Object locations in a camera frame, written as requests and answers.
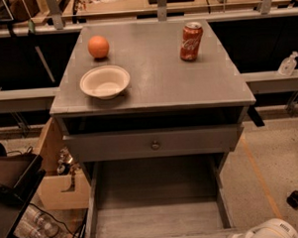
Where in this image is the grey drawer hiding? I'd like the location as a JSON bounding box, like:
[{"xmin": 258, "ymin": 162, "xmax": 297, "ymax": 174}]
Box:
[
  {"xmin": 63, "ymin": 124, "xmax": 243, "ymax": 163},
  {"xmin": 84, "ymin": 155, "xmax": 238, "ymax": 238}
]

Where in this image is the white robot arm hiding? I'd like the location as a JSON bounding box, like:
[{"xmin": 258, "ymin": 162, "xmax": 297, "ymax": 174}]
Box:
[{"xmin": 228, "ymin": 218, "xmax": 298, "ymax": 238}]

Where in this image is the grey wooden drawer cabinet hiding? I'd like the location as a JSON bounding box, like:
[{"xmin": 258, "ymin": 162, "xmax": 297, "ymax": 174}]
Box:
[{"xmin": 45, "ymin": 16, "xmax": 260, "ymax": 188}]

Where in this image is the grey top drawer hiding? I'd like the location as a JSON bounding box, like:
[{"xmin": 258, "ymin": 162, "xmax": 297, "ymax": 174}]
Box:
[{"xmin": 63, "ymin": 124, "xmax": 243, "ymax": 163}]

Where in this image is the white paper bowl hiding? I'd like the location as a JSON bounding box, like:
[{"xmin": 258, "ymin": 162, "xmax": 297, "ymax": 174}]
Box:
[{"xmin": 79, "ymin": 65, "xmax": 131, "ymax": 99}]

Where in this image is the orange ball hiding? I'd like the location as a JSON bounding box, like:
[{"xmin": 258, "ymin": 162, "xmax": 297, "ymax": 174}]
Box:
[{"xmin": 87, "ymin": 36, "xmax": 109, "ymax": 59}]

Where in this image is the red cola can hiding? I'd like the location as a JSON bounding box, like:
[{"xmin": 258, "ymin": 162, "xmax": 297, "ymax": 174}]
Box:
[{"xmin": 180, "ymin": 22, "xmax": 204, "ymax": 60}]

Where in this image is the black cart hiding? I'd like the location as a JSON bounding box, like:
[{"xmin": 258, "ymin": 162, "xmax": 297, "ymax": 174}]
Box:
[{"xmin": 0, "ymin": 143, "xmax": 45, "ymax": 238}]

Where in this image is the clear sanitizer pump bottle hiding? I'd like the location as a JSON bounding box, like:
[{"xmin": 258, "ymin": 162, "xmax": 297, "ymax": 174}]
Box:
[{"xmin": 278, "ymin": 51, "xmax": 298, "ymax": 76}]

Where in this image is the clear plastic water bottle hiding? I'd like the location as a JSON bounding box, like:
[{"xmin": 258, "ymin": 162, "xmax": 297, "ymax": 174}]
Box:
[{"xmin": 13, "ymin": 205, "xmax": 67, "ymax": 238}]

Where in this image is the black chair caster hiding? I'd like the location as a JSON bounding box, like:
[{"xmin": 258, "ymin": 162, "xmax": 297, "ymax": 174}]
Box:
[{"xmin": 286, "ymin": 190, "xmax": 298, "ymax": 209}]

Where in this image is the black cable on floor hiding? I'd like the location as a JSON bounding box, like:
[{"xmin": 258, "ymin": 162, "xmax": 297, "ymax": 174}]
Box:
[{"xmin": 28, "ymin": 200, "xmax": 88, "ymax": 238}]

